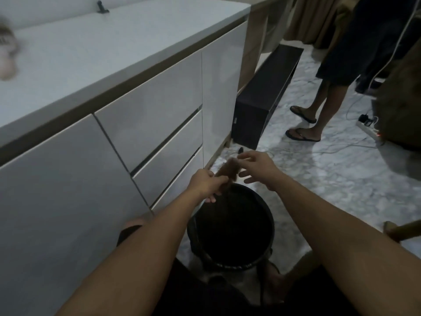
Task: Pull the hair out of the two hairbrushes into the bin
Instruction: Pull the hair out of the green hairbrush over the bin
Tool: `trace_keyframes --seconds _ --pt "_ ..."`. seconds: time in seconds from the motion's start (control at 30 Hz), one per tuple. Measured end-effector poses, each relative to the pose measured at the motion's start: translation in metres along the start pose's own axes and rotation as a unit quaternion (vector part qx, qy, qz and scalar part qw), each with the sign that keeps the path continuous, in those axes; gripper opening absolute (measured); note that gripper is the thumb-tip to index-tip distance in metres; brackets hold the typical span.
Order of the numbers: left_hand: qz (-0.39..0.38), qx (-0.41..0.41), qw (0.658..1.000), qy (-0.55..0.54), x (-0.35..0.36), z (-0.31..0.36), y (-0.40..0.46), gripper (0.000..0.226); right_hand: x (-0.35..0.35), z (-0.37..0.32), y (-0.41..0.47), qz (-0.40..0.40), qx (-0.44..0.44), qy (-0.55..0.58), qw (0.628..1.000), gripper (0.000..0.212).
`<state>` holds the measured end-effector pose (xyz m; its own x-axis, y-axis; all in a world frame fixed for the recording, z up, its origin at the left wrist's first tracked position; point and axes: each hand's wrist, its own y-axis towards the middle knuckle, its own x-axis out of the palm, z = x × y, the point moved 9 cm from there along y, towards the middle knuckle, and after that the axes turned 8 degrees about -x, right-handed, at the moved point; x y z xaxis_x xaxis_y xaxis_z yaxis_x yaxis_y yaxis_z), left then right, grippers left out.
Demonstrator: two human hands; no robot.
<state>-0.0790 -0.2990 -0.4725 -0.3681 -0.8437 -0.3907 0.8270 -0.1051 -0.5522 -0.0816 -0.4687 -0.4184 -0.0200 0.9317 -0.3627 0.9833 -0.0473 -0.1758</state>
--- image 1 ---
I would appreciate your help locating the person's left forearm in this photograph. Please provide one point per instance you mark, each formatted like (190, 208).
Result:
(141, 259)

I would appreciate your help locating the person's left leg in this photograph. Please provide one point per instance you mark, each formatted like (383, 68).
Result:
(135, 223)

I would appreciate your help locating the wide white cabinet door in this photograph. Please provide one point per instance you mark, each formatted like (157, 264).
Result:
(65, 210)

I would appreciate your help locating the person's left hand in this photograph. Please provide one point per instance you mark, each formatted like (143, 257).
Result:
(205, 185)

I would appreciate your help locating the beige curtain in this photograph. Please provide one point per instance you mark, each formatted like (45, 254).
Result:
(312, 19)

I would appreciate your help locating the white power strip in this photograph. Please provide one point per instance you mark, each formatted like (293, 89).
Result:
(370, 129)

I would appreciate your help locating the person's right forearm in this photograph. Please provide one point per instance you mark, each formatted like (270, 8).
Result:
(345, 250)

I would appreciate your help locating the white drawer cabinet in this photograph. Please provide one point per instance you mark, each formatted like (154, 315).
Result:
(98, 46)

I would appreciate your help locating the black low tv bench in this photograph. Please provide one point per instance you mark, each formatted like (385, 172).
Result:
(263, 95)

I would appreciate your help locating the person's right leg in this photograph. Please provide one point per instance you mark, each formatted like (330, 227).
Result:
(306, 266)

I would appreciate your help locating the person's black shorts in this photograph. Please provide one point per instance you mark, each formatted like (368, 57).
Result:
(197, 292)

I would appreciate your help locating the black power adapter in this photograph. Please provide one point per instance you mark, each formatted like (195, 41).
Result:
(366, 119)

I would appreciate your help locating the tall white drawer front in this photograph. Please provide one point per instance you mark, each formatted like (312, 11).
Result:
(148, 111)

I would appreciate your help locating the narrow white cabinet door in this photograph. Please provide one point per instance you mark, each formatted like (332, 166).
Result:
(223, 95)

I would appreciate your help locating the brown sofa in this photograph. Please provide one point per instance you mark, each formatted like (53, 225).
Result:
(401, 95)

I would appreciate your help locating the person's right hand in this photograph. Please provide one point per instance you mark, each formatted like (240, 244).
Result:
(266, 169)

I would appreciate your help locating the person's leg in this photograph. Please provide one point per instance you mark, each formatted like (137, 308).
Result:
(135, 223)
(306, 266)

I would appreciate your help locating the black round trash bin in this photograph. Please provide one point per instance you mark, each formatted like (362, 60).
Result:
(236, 227)

